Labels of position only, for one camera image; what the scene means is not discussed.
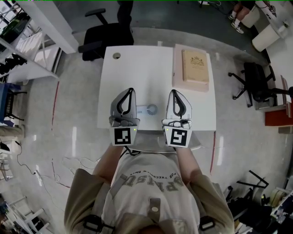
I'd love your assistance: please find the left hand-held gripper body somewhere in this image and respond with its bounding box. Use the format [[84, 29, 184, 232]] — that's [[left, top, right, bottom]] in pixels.
[[108, 115, 141, 147]]

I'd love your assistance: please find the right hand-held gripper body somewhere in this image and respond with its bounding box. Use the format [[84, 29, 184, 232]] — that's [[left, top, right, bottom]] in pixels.
[[161, 118, 193, 148]]

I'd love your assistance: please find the small white handheld fan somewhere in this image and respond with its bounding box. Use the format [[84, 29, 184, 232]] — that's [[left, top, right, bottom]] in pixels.
[[136, 104, 159, 115]]

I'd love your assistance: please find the person's right forearm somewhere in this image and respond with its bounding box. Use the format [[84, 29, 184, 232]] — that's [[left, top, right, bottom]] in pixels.
[[175, 147, 202, 186]]

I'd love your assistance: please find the person's left forearm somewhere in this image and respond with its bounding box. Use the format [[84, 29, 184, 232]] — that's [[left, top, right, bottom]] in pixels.
[[92, 145, 125, 183]]

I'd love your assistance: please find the white square table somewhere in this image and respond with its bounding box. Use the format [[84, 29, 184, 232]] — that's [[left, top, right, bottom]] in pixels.
[[97, 45, 217, 132]]

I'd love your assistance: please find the white mesh office chair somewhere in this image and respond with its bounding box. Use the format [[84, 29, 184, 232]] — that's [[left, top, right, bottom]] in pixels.
[[127, 130, 202, 154]]

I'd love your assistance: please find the flat pink box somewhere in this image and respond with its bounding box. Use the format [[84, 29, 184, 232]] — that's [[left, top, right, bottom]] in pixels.
[[172, 43, 210, 93]]

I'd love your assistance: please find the tan book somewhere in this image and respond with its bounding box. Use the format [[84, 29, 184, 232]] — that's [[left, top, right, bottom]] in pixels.
[[182, 49, 209, 85]]

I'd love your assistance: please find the person's white printed t-shirt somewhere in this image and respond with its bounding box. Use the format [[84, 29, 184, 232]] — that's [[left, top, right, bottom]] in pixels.
[[102, 153, 201, 234]]

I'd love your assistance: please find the black office chair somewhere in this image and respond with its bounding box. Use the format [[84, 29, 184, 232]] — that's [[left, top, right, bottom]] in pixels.
[[78, 0, 135, 62], [228, 62, 293, 108]]

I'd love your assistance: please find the grey harness with black buckles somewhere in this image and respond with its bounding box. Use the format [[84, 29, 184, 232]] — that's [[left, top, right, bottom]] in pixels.
[[82, 182, 217, 234]]

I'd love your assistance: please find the person's beige overshirt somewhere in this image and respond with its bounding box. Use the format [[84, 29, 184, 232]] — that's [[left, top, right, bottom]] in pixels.
[[64, 168, 234, 234]]

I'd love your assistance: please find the red cabinet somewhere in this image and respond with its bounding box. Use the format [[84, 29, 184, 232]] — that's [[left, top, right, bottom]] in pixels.
[[265, 109, 293, 127]]

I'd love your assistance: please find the white shelf unit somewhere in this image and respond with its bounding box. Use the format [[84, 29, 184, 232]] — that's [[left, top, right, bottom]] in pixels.
[[0, 1, 61, 84]]

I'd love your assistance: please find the white cylindrical bin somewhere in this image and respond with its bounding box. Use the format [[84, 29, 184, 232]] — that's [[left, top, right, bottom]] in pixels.
[[241, 6, 260, 28], [251, 22, 282, 53]]

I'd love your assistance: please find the blue side table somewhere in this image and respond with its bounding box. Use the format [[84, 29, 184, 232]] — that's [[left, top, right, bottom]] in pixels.
[[0, 82, 27, 125]]

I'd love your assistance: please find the white step stool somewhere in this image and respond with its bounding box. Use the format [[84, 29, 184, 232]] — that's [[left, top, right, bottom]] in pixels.
[[6, 196, 50, 234]]

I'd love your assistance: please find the cluttered white table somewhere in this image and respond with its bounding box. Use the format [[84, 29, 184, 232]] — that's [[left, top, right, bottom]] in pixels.
[[270, 187, 293, 229]]

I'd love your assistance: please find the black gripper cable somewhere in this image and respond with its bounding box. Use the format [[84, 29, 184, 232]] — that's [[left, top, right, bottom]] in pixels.
[[120, 146, 140, 157]]

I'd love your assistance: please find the white floor cable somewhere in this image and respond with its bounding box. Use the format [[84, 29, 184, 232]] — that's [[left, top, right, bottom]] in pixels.
[[62, 156, 101, 174]]

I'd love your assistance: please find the black folding chair frame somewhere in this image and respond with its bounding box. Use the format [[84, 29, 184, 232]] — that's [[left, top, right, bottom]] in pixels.
[[225, 170, 275, 227]]

